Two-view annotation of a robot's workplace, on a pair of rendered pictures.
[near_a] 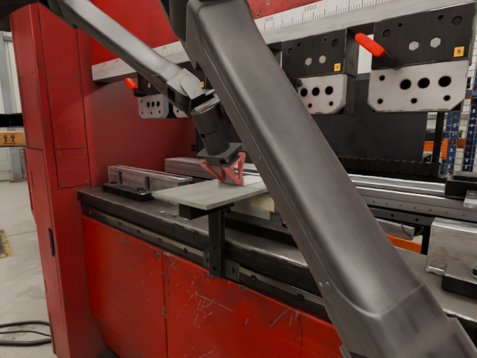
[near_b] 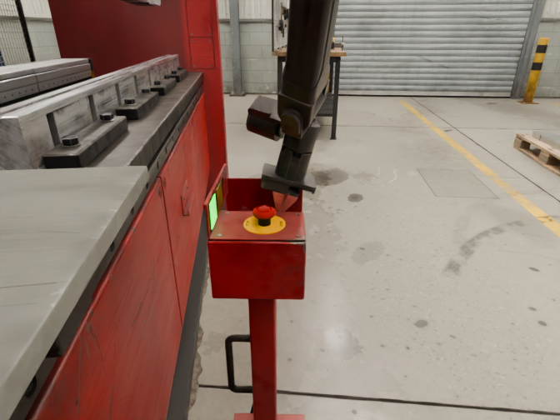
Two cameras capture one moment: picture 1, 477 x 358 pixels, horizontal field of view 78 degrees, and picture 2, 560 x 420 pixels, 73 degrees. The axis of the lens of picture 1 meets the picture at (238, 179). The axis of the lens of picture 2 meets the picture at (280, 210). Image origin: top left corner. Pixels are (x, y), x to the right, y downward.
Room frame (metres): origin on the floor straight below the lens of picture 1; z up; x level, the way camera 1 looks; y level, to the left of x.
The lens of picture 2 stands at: (0.65, 0.28, 1.08)
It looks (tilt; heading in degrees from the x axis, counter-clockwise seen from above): 25 degrees down; 224
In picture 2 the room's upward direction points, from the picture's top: straight up
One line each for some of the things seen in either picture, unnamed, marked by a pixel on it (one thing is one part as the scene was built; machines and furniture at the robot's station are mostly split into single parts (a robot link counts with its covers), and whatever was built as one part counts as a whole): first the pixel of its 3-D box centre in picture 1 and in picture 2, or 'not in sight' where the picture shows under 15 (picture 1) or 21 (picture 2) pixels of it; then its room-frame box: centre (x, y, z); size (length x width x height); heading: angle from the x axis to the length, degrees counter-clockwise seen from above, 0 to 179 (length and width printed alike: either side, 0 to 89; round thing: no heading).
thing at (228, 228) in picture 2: not in sight; (261, 227); (0.22, -0.17, 0.75); 0.20 x 0.16 x 0.18; 43
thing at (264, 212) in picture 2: not in sight; (264, 217); (0.25, -0.14, 0.79); 0.04 x 0.04 x 0.04
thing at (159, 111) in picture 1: (160, 94); not in sight; (1.08, 0.28, 1.26); 0.15 x 0.09 x 0.17; 50
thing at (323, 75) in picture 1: (317, 77); not in sight; (0.70, -0.18, 1.26); 0.15 x 0.09 x 0.17; 50
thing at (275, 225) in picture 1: (254, 224); not in sight; (0.74, -0.04, 0.89); 0.30 x 0.05 x 0.03; 50
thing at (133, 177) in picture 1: (145, 182); not in sight; (1.16, 0.38, 0.92); 0.50 x 0.06 x 0.10; 50
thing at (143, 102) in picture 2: not in sight; (140, 103); (0.13, -0.78, 0.89); 0.30 x 0.05 x 0.03; 50
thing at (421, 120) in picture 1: (280, 132); not in sight; (1.35, -0.19, 1.12); 1.13 x 0.02 x 0.44; 50
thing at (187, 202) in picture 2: not in sight; (187, 197); (0.03, -0.74, 0.59); 0.15 x 0.02 x 0.07; 50
